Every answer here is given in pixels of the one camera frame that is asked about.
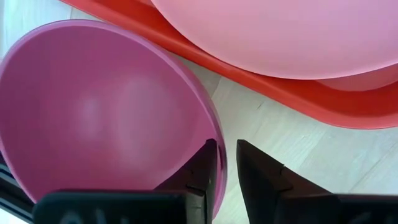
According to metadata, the pink round plate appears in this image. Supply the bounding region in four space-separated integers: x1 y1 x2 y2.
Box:
150 0 398 93

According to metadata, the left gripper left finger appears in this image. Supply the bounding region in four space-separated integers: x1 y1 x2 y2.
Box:
32 138 219 224

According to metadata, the red plastic tray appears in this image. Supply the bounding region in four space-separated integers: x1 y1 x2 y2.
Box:
60 0 398 131

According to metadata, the magenta plastic bowl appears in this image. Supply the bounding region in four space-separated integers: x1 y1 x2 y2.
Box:
0 19 229 220

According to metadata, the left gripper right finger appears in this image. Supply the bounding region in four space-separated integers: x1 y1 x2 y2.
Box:
236 139 398 224

